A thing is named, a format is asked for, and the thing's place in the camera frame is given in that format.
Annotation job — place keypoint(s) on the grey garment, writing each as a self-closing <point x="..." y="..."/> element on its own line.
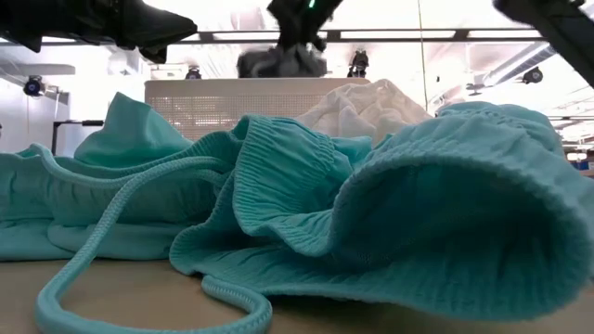
<point x="283" y="62"/>

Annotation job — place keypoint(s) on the white fluffy garment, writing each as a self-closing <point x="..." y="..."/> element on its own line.
<point x="366" y="111"/>

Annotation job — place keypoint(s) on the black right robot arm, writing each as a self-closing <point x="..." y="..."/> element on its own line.
<point x="557" y="32"/>

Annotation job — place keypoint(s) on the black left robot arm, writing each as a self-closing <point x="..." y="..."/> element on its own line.
<point x="46" y="18"/>

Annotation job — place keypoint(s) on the white perforated plastic basket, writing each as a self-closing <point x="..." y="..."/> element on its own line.
<point x="209" y="106"/>

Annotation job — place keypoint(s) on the black stand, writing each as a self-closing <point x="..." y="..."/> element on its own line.
<point x="76" y="123"/>

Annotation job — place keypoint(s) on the blue storage bins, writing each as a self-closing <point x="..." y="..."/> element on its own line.
<point x="584" y="164"/>

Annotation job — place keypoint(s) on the black mounted camera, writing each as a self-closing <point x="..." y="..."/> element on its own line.
<point x="358" y="64"/>
<point x="33" y="86"/>
<point x="533" y="75"/>
<point x="193" y="73"/>

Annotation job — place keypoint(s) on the black overhead frame bar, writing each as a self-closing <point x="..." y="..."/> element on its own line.
<point x="394" y="34"/>

